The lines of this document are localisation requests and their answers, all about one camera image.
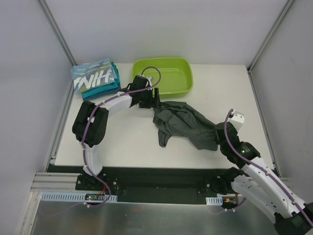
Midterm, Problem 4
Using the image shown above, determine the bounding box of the light blue printed folded t-shirt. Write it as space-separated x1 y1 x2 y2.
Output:
70 58 117 94

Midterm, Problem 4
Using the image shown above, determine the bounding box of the dark grey t-shirt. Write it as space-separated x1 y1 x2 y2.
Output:
153 101 218 151

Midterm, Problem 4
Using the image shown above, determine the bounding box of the right white slotted cable duct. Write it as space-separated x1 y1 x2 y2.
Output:
205 196 223 206

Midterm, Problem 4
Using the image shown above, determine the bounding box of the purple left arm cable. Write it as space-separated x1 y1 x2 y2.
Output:
82 67 161 177

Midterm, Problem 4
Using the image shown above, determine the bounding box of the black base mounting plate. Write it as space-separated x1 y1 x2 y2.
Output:
47 165 234 205

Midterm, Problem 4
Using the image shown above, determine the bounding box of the lime green plastic tub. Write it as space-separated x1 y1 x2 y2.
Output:
132 57 194 98

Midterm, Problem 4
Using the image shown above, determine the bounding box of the teal folded t-shirt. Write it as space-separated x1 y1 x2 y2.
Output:
82 62 121 101

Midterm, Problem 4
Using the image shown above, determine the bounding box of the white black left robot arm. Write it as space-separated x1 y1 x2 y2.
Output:
72 75 159 190

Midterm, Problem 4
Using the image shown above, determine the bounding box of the aluminium frame post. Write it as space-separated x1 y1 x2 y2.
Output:
246 0 298 73
37 0 77 66

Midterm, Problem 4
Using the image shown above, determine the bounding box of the right aluminium frame post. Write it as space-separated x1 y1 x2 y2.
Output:
246 0 298 73

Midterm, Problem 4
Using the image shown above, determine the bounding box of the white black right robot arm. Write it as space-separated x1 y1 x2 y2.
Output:
210 109 313 235

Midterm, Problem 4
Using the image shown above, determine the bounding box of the left aluminium frame post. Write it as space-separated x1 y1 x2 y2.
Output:
37 0 77 66

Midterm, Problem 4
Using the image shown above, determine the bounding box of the left white slotted cable duct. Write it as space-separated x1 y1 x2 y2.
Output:
41 192 117 203

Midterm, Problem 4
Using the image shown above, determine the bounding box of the white slotted cable duct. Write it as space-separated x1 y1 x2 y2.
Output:
41 192 117 203
205 196 223 206

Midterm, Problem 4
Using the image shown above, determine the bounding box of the aluminium front rail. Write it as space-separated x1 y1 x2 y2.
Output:
31 172 79 191

